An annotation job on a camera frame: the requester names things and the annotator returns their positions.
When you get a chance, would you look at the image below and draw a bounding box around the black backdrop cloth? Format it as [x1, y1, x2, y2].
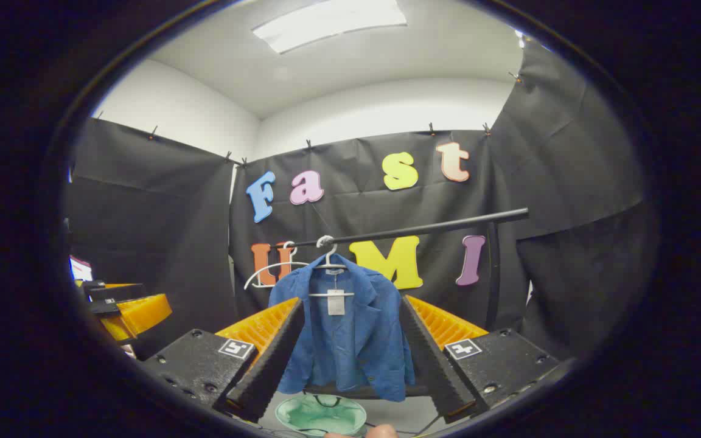
[65, 40, 658, 366]

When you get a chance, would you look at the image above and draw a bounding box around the ceiling light panel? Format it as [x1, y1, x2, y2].
[252, 0, 408, 54]

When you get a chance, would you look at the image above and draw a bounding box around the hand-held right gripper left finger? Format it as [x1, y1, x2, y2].
[142, 297, 306, 423]

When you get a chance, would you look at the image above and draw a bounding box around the white plastic clothes hanger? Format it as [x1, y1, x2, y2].
[308, 235, 356, 299]
[243, 241, 310, 291]

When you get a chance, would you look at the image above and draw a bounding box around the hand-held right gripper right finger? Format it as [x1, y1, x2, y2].
[398, 295, 561, 425]

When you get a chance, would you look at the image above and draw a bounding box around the black clothes rack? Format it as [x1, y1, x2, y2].
[270, 208, 530, 332]

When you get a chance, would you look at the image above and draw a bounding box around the blue jacket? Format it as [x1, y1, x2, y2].
[268, 252, 417, 403]

